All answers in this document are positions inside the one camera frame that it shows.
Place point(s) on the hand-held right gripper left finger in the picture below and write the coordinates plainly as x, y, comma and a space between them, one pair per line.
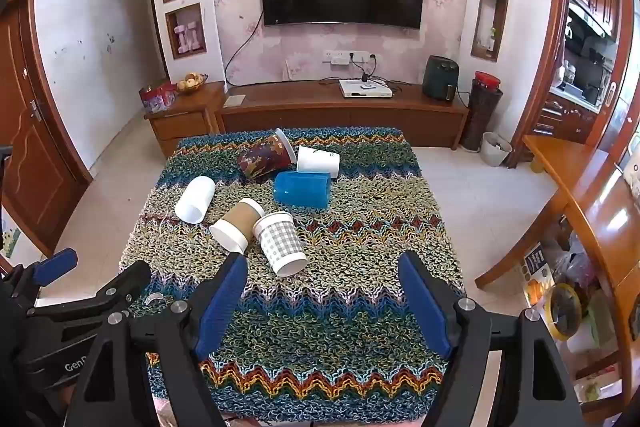
222, 302

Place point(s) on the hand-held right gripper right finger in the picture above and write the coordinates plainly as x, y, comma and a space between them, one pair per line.
425, 302

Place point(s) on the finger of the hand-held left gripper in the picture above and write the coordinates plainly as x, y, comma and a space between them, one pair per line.
55, 266
125, 282

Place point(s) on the brown paper cup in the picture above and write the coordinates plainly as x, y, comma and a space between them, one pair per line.
237, 223

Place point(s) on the grey checkered paper cup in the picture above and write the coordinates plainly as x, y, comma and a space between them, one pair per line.
280, 243

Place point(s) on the plain white cup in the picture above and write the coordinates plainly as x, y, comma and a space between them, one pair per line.
194, 201

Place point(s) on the blue plastic cup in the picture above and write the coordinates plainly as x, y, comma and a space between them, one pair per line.
302, 190

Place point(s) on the red patterned paper cup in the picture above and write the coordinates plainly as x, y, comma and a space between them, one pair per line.
262, 159

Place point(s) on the white cup with small print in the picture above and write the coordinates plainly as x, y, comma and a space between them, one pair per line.
318, 162

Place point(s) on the colourful knitted table cloth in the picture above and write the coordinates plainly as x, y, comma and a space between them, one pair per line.
330, 307

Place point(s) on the brown wooden door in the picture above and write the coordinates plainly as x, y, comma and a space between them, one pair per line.
35, 147

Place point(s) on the yellow tape roll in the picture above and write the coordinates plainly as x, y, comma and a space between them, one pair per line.
554, 312

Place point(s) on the white waste bin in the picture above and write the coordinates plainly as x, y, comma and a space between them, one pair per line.
496, 150

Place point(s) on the small wooden side cabinet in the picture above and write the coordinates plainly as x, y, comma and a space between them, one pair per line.
182, 122

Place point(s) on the red tin box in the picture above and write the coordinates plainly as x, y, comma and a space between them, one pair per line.
156, 98

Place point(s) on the tall black bin red lid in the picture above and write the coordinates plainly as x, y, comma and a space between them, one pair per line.
479, 117

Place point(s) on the orange wooden table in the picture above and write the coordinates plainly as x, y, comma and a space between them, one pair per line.
600, 217

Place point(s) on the bowl of fruit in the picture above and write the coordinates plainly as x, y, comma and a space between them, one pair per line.
190, 84

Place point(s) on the long wooden television cabinet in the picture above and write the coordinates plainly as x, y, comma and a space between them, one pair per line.
320, 112

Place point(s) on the white set-top box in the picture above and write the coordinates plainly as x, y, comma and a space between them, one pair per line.
364, 89

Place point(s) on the dark green air fryer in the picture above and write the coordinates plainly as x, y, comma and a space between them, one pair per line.
440, 77

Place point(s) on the pink dumbbells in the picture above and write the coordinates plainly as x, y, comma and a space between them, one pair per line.
186, 39

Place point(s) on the small potted plant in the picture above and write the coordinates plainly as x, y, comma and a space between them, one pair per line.
491, 38

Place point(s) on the white wall power outlet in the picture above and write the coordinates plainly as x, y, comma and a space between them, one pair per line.
340, 58

